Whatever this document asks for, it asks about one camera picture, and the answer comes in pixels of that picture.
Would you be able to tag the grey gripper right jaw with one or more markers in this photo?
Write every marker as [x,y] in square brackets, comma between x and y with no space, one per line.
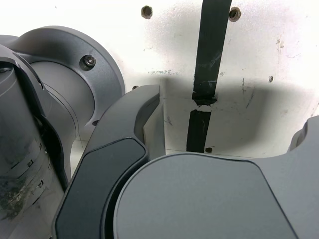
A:
[204,199]

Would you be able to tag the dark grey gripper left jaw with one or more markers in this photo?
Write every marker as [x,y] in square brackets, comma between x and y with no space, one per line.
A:
[104,169]

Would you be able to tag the black tape strip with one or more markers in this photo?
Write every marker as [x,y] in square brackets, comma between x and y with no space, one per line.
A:
[211,49]

